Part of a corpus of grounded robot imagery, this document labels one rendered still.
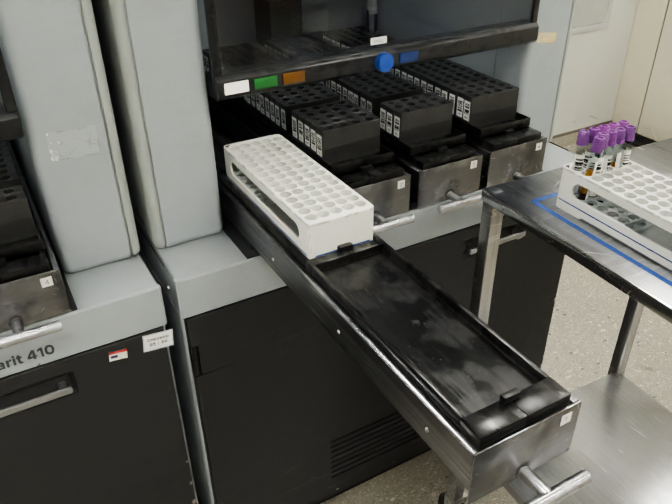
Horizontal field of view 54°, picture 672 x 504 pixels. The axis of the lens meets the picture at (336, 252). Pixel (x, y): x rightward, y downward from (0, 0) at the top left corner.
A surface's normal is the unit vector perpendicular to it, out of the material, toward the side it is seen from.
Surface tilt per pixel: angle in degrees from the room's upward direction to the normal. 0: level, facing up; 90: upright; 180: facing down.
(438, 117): 90
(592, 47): 90
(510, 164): 90
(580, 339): 0
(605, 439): 0
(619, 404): 0
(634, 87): 90
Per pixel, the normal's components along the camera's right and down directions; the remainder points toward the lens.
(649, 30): -0.87, 0.27
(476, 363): -0.01, -0.85
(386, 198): 0.49, 0.46
